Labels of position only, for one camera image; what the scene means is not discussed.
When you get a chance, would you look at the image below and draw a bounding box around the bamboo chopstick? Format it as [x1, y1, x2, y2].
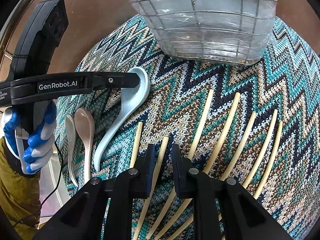
[221, 120, 284, 240]
[168, 112, 256, 240]
[242, 109, 278, 189]
[129, 122, 143, 168]
[155, 92, 241, 240]
[146, 89, 213, 239]
[132, 136, 169, 240]

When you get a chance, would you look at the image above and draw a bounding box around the white ceramic spoon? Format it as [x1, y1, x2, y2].
[65, 114, 78, 187]

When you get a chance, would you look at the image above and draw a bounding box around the pink beige ceramic spoon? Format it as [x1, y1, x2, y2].
[74, 108, 95, 184]

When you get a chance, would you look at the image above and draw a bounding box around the light blue ceramic soup spoon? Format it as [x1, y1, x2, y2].
[93, 67, 150, 172]

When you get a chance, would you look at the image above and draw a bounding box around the olive green sleeve forearm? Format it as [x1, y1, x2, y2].
[0, 137, 41, 239]

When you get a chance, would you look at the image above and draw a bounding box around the blue white gloved left hand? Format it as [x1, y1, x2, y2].
[1, 101, 57, 177]

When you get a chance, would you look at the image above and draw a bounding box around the zigzag woven placemat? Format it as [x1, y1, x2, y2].
[53, 13, 320, 240]

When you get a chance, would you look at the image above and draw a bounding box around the black cable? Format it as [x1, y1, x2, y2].
[12, 141, 63, 228]

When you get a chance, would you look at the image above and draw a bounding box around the wire utensil basket plastic liner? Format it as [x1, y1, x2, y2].
[130, 0, 278, 66]

